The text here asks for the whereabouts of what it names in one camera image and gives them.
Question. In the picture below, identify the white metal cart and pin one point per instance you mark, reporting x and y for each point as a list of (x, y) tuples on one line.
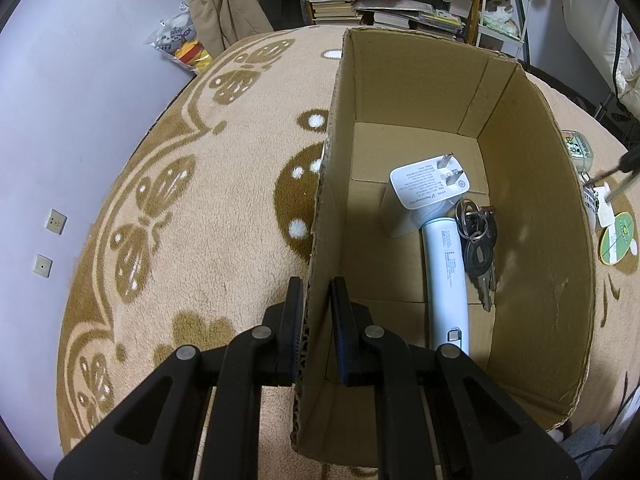
[(525, 15)]

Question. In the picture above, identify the white charger plug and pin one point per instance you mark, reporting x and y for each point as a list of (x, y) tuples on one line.
[(425, 187)]

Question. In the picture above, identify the white printed card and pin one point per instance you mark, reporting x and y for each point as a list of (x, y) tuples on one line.
[(597, 205)]

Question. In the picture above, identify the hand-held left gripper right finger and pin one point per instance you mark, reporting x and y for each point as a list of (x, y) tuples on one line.
[(340, 332)]

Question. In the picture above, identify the green tissue pack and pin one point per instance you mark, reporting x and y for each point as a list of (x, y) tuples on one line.
[(500, 22)]

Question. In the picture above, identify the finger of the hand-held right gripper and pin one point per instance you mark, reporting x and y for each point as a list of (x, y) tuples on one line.
[(631, 157)]

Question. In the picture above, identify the wooden shelf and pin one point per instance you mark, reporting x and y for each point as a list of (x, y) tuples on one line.
[(477, 5)]

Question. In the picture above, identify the bunch of black keys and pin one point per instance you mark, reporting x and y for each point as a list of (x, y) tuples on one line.
[(479, 252)]

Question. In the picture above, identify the pale green patterned case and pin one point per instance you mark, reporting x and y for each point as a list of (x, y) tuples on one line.
[(578, 149)]

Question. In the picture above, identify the pale blue cylindrical power bank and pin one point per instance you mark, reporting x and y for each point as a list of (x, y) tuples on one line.
[(447, 285)]

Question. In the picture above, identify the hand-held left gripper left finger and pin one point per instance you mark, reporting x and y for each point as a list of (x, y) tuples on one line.
[(295, 332)]

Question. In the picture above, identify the green oval card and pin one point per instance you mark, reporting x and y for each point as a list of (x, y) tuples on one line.
[(619, 239)]

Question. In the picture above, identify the beige hanging trousers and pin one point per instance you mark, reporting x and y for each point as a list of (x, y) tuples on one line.
[(220, 5)]

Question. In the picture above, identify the pile of magazines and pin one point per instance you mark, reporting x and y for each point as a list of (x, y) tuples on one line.
[(410, 12)]

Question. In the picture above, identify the cardboard box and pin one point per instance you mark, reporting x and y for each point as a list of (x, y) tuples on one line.
[(415, 85)]

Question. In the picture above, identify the cream padded chair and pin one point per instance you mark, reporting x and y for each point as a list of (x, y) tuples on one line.
[(590, 20)]

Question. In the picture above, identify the bag of plush toys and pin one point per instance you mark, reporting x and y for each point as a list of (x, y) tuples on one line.
[(180, 40)]

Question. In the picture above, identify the stack of old books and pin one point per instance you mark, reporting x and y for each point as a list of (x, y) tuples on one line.
[(332, 5)]

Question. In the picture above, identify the white wall socket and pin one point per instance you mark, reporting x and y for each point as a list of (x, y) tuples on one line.
[(56, 221), (42, 265)]

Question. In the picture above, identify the white and orange plush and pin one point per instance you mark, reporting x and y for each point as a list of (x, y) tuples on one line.
[(500, 7)]

